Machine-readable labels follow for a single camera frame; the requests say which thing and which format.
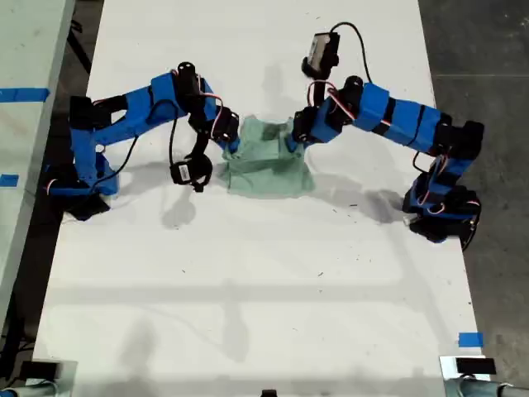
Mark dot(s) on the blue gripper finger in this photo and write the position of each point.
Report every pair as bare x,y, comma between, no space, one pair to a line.
291,145
301,149
221,146
233,148

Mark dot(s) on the pale green T-shirt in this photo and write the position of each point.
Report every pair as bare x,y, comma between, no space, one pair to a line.
264,173

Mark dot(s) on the blue and black arm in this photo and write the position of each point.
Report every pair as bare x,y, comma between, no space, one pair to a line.
124,120
396,116

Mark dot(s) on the long blue tape strip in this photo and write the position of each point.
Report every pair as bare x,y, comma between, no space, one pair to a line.
25,94

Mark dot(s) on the pale side table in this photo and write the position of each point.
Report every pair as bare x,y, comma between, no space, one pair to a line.
25,49

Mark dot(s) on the blue tape piece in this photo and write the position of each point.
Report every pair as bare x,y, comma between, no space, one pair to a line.
8,180
471,339

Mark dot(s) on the small black clamp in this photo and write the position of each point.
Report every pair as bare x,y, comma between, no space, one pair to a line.
268,393

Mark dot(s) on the white mounting plate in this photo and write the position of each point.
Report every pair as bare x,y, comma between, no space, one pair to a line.
68,378
447,366

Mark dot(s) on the small black box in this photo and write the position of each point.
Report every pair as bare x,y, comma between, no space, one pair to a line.
475,365
39,369

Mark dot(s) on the grey metal tube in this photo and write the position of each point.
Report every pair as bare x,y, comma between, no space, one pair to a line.
483,389
29,390

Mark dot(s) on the black camera stalk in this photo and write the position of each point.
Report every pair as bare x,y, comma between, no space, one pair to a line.
322,80
200,146

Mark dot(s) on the round-mounted black camera box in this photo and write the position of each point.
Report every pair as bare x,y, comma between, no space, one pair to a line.
184,173

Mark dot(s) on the rectangular black camera box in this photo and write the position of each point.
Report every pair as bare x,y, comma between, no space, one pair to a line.
320,49

